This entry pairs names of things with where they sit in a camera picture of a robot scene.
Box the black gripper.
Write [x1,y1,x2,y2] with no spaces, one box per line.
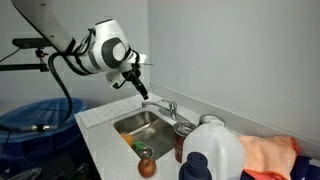
[120,62,150,101]

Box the chrome faucet spout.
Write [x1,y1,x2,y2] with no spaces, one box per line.
[141,98,173,112]

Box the chrome faucet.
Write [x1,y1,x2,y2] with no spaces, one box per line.
[158,99,190,123]

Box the stainless steel sink basin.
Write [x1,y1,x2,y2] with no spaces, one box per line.
[112,109,188,163]

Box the metal sink drain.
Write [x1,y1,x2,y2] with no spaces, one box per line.
[136,145,155,160]

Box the white tile pattern panel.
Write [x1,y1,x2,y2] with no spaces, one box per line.
[79,92,165,130]

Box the orange toy pineapple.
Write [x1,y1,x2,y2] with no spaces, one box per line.
[120,132,148,151]

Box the red tin can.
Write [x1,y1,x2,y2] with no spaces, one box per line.
[173,121,198,164]

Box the silver lidded tin can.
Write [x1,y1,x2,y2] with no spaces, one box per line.
[198,113,226,128]

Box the red apple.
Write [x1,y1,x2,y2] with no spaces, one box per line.
[137,157,158,179]

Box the translucent plastic milk jug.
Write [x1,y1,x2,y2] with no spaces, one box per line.
[181,119,247,180]

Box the blue recycling bin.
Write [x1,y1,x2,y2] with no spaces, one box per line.
[0,97,89,169]

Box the orange cloth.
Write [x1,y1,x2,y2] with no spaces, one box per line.
[238,134,303,180]

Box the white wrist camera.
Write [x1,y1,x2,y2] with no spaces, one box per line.
[105,69,128,90]

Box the black cable conduit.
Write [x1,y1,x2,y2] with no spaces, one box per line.
[0,51,75,133]

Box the black camera stand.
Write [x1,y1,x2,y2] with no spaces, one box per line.
[0,37,53,73]

